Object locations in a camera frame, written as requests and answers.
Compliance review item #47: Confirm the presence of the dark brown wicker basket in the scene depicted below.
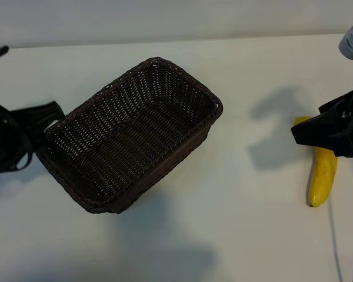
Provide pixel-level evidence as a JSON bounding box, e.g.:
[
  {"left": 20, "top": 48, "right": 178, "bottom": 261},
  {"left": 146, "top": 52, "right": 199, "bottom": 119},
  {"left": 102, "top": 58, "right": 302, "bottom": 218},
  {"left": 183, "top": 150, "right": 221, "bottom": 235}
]
[{"left": 36, "top": 56, "right": 224, "bottom": 214}]

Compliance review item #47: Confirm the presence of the yellow banana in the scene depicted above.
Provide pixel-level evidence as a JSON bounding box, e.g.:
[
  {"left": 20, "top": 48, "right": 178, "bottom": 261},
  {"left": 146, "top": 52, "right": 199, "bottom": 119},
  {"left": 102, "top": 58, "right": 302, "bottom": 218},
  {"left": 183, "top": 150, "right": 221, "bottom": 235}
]
[{"left": 293, "top": 116, "right": 338, "bottom": 208}]

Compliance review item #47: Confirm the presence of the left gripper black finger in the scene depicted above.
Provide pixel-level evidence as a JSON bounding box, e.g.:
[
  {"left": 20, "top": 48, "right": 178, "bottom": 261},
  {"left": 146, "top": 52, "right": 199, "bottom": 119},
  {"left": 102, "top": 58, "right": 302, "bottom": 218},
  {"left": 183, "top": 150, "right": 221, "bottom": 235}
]
[{"left": 10, "top": 100, "right": 64, "bottom": 147}]

